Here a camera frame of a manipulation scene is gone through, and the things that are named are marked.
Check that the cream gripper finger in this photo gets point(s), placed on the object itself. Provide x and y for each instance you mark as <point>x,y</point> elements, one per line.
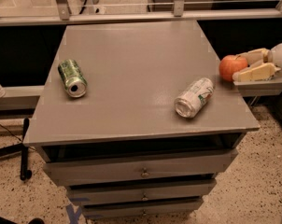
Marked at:
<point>262,71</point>
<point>255,55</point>

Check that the black tripod stand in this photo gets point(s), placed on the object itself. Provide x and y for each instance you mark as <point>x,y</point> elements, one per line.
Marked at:
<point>25,173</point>

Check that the grey drawer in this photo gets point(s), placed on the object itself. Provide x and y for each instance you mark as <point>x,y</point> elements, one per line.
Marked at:
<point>141,192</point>
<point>76,173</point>
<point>141,208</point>

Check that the top grey drawer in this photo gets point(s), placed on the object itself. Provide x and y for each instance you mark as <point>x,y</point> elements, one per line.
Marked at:
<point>76,173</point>

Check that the grey drawer cabinet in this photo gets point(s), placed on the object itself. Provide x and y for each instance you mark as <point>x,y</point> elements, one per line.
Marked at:
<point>134,72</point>

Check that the blue tape mark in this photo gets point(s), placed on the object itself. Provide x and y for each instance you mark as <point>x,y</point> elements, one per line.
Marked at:
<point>75,216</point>

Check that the middle grey drawer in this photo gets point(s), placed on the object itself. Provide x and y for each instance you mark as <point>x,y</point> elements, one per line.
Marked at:
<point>141,192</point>

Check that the green soda can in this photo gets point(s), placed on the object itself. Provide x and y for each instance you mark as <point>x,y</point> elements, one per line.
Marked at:
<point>72,78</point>

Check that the grey metal rail frame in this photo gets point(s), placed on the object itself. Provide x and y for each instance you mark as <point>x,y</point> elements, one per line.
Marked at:
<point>48,12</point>

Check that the white 7up can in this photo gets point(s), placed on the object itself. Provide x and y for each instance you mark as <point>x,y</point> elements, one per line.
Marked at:
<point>193,99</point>

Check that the bottom grey drawer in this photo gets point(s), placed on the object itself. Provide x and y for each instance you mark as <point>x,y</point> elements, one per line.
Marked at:
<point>141,208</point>

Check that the red apple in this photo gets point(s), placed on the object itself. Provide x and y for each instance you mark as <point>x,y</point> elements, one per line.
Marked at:
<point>231,64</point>

